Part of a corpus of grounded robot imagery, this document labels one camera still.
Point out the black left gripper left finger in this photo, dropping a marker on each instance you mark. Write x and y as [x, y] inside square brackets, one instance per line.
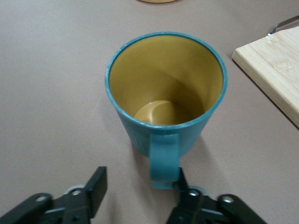
[77, 203]

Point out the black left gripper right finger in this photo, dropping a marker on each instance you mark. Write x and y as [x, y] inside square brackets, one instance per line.
[205, 210]

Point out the teal mug with yellow inside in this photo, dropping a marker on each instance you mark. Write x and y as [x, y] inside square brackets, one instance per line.
[163, 158]

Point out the wooden mug rack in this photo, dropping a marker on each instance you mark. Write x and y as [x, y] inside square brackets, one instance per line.
[156, 1]

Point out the wooden cutting board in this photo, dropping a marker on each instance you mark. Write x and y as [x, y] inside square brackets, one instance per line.
[275, 70]

